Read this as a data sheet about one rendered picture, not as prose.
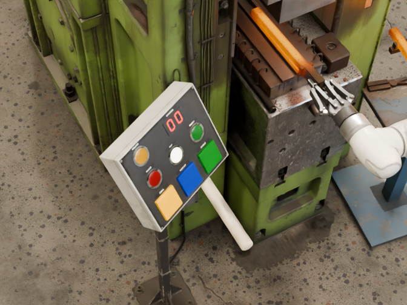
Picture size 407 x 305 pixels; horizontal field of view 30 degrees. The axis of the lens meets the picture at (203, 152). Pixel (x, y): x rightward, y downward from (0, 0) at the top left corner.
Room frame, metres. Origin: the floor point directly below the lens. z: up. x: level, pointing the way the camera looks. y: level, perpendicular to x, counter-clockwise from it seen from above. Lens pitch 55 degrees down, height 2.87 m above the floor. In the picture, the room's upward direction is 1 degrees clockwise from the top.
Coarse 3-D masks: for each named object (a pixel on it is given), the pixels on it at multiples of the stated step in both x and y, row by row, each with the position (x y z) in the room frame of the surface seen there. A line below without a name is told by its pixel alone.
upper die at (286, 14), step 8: (288, 0) 1.60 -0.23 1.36; (296, 0) 1.62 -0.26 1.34; (304, 0) 1.63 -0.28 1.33; (312, 0) 1.65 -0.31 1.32; (320, 0) 1.66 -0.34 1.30; (328, 0) 1.68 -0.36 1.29; (272, 8) 1.63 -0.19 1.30; (280, 8) 1.59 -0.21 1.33; (288, 8) 1.60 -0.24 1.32; (296, 8) 1.62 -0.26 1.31; (304, 8) 1.63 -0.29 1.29; (312, 8) 1.65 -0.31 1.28; (280, 16) 1.59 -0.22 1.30; (288, 16) 1.61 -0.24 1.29; (296, 16) 1.62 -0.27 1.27
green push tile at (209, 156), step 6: (210, 144) 1.32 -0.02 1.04; (204, 150) 1.30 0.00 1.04; (210, 150) 1.31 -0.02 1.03; (216, 150) 1.32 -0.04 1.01; (198, 156) 1.27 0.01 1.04; (204, 156) 1.28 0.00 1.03; (210, 156) 1.29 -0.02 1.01; (216, 156) 1.30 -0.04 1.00; (204, 162) 1.27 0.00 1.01; (210, 162) 1.28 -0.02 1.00; (216, 162) 1.29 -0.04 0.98; (204, 168) 1.26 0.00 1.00; (210, 168) 1.27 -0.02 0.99
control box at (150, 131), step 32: (160, 96) 1.39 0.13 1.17; (192, 96) 1.39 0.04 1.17; (128, 128) 1.28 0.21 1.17; (160, 128) 1.27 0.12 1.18; (192, 128) 1.32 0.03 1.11; (128, 160) 1.16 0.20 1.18; (160, 160) 1.21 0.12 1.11; (192, 160) 1.26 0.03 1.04; (128, 192) 1.12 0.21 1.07; (160, 192) 1.14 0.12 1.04; (192, 192) 1.19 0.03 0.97; (160, 224) 1.08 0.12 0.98
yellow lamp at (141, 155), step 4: (140, 148) 1.20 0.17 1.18; (136, 152) 1.18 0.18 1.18; (140, 152) 1.19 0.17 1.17; (144, 152) 1.19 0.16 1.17; (136, 156) 1.18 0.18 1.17; (140, 156) 1.18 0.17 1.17; (144, 156) 1.19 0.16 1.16; (136, 160) 1.17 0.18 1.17; (140, 160) 1.17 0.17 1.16; (144, 160) 1.18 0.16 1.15
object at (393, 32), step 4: (392, 28) 1.91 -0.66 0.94; (396, 28) 1.91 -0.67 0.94; (392, 32) 1.89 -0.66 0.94; (396, 32) 1.89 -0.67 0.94; (400, 32) 1.90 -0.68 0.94; (392, 36) 1.88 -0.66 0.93; (396, 36) 1.87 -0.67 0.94; (400, 36) 1.87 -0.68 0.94; (396, 40) 1.86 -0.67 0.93; (400, 40) 1.86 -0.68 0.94; (404, 40) 1.86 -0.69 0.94; (400, 44) 1.84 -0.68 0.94; (404, 44) 1.84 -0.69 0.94; (400, 48) 1.83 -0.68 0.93; (404, 48) 1.82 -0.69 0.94; (404, 52) 1.81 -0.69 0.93; (404, 56) 1.80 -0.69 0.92
